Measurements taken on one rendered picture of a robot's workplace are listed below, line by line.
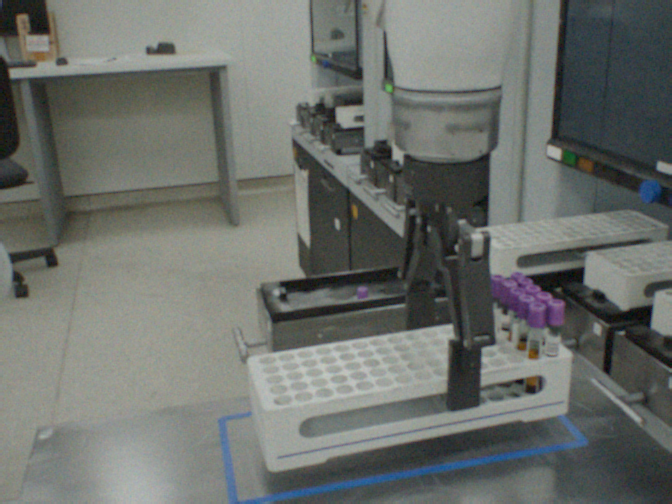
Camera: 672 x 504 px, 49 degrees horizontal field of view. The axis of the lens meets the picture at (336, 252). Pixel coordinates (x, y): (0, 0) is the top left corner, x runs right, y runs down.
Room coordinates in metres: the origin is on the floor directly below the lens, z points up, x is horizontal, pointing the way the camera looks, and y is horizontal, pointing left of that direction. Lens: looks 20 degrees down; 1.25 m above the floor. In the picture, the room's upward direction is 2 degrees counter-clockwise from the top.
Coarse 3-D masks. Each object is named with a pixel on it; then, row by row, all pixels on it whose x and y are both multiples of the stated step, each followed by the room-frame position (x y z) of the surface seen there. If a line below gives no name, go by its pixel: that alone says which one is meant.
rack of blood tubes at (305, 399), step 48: (384, 336) 0.66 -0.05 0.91; (432, 336) 0.67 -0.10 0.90; (288, 384) 0.57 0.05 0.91; (336, 384) 0.57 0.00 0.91; (384, 384) 0.58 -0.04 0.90; (432, 384) 0.57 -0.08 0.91; (288, 432) 0.54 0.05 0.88; (336, 432) 0.58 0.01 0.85; (384, 432) 0.56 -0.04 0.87; (432, 432) 0.57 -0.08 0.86
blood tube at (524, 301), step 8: (520, 296) 0.63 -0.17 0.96; (528, 296) 0.63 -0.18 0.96; (520, 304) 0.62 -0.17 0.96; (528, 304) 0.62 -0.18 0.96; (520, 312) 0.62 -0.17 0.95; (528, 312) 0.62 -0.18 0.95; (520, 320) 0.62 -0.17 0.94; (520, 328) 0.62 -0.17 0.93; (528, 328) 0.62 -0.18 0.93; (520, 336) 0.62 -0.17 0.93; (520, 344) 0.62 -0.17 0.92; (520, 384) 0.62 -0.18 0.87
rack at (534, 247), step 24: (576, 216) 1.16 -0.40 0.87; (600, 216) 1.16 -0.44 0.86; (624, 216) 1.15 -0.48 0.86; (504, 240) 1.06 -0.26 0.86; (528, 240) 1.05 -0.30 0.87; (552, 240) 1.06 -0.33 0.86; (576, 240) 1.05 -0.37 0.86; (600, 240) 1.06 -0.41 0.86; (624, 240) 1.07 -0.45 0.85; (648, 240) 1.13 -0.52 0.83; (504, 264) 1.02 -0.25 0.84; (528, 264) 1.09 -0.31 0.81; (552, 264) 1.04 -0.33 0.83; (576, 264) 1.05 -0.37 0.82
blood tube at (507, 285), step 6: (504, 282) 0.66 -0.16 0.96; (510, 282) 0.66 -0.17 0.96; (504, 288) 0.65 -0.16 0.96; (510, 288) 0.65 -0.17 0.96; (504, 294) 0.65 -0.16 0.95; (504, 300) 0.65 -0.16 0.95; (504, 306) 0.66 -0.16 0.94; (504, 312) 0.66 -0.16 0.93; (504, 318) 0.66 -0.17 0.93; (504, 324) 0.66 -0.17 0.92; (504, 330) 0.66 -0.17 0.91
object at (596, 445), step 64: (576, 384) 0.70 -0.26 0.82; (64, 448) 0.62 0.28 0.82; (128, 448) 0.61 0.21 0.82; (192, 448) 0.61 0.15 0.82; (256, 448) 0.61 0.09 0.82; (384, 448) 0.60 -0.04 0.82; (448, 448) 0.59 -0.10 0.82; (512, 448) 0.59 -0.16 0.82; (576, 448) 0.59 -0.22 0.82; (640, 448) 0.58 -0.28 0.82
